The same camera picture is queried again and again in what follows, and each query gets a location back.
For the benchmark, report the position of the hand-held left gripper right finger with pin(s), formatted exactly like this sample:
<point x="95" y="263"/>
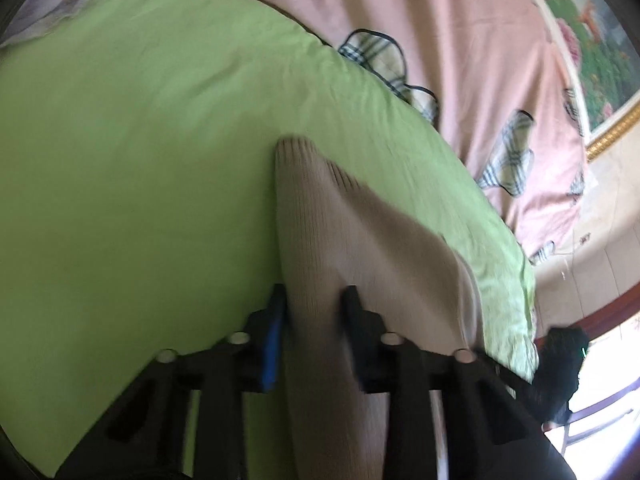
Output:
<point x="357" y="320"/>

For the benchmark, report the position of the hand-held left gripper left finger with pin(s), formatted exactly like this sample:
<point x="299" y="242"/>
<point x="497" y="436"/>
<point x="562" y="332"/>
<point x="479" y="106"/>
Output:
<point x="272" y="345"/>

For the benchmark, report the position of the cream ribbed knit garment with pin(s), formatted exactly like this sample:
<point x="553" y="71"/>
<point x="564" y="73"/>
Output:
<point x="320" y="240"/>

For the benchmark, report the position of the light green bed sheet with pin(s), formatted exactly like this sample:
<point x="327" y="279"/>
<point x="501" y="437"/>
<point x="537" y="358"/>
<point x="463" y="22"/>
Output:
<point x="125" y="160"/>

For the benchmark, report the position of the pink quilt with plaid hearts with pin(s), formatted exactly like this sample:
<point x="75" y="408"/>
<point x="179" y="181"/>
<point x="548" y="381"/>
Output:
<point x="450" y="60"/>

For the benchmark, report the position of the gold framed flower picture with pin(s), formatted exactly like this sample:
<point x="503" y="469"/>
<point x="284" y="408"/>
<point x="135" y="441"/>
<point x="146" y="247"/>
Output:
<point x="600" y="60"/>

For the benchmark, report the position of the window with brown frame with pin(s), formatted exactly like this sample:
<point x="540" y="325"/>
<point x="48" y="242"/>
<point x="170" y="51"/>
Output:
<point x="610" y="360"/>

